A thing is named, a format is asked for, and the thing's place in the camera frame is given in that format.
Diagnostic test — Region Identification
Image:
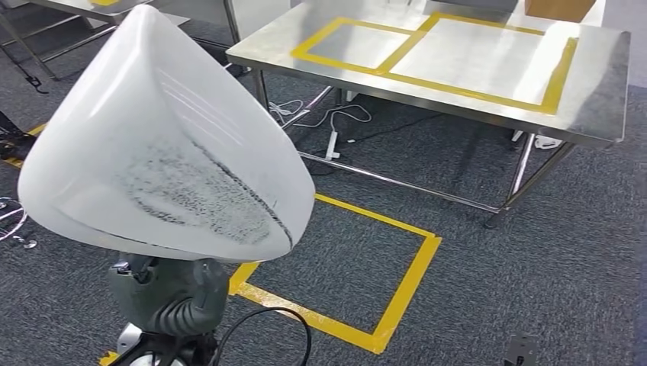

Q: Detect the large white plastic part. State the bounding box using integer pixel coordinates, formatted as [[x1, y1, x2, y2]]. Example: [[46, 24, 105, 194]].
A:
[[17, 4, 317, 264]]

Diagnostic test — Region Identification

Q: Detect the stainless steel workbench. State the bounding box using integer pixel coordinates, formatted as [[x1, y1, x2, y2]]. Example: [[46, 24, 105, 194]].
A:
[[225, 0, 633, 230]]

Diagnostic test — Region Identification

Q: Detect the white power strip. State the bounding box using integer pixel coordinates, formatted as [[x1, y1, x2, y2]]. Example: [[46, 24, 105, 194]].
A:
[[324, 130, 342, 162]]

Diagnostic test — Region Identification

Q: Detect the yellow floor tape square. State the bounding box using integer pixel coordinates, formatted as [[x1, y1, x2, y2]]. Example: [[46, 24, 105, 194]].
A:
[[227, 192, 443, 356]]

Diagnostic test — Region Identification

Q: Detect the white partition panel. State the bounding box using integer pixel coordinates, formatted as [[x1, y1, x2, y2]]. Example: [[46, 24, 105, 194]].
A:
[[189, 0, 304, 46]]

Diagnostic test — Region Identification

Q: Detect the white power adapter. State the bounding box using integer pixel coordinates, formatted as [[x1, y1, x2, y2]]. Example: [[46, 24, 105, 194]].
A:
[[512, 130, 564, 152]]

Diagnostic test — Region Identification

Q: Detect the brown cardboard box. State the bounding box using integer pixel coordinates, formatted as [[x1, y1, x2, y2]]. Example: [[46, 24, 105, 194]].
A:
[[523, 0, 598, 24]]

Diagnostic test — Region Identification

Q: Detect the chrome chair base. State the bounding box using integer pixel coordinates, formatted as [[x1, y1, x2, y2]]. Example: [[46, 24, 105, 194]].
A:
[[0, 197, 40, 251]]

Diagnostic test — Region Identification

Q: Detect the stainless steel table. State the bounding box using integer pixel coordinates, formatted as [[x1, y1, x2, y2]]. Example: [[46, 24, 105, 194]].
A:
[[0, 0, 192, 83]]

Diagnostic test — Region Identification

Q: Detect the white floor cable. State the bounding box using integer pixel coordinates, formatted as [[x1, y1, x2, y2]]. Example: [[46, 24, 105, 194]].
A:
[[267, 98, 373, 134]]

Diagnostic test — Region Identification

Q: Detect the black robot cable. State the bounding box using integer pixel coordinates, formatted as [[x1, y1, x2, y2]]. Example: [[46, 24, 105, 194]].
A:
[[211, 307, 314, 366]]

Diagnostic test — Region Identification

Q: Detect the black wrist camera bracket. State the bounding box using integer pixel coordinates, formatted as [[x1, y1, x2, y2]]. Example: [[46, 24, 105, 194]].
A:
[[121, 332, 219, 366]]

